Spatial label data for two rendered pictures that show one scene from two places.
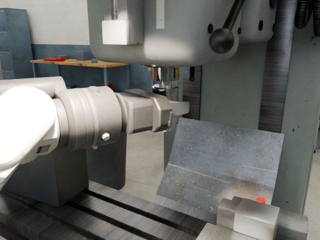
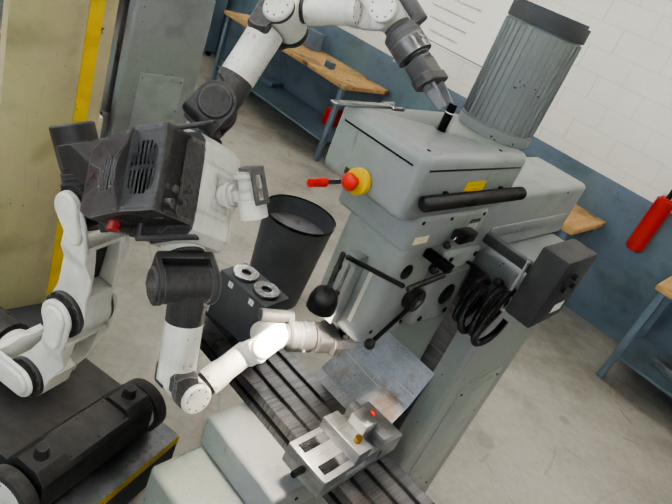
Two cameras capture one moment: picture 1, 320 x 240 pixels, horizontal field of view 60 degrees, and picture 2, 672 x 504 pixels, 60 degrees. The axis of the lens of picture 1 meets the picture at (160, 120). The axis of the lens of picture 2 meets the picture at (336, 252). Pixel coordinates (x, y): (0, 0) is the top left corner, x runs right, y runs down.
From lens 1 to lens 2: 1.26 m
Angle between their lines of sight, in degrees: 11
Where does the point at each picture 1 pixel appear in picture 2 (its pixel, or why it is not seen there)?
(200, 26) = (365, 331)
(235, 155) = (394, 369)
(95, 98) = (306, 333)
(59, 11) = not seen: outside the picture
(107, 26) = not seen: hidden behind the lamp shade
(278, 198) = (412, 416)
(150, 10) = (348, 310)
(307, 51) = not seen: hidden behind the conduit
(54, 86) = (289, 318)
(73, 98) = (296, 331)
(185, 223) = (329, 402)
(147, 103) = (331, 342)
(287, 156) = (430, 390)
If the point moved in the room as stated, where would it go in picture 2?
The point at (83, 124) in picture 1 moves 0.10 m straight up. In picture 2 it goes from (296, 345) to (308, 316)
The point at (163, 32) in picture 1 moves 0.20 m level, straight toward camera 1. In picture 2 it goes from (349, 323) to (329, 366)
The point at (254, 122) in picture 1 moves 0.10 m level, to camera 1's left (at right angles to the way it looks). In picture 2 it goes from (420, 353) to (392, 340)
